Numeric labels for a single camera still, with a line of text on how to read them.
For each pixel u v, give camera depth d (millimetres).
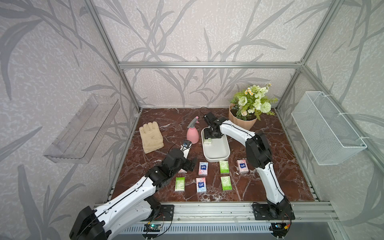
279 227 739
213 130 753
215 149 963
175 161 588
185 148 669
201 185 806
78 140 669
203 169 864
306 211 753
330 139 597
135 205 481
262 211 734
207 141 966
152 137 1019
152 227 707
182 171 800
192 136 942
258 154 578
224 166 868
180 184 806
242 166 864
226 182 808
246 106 867
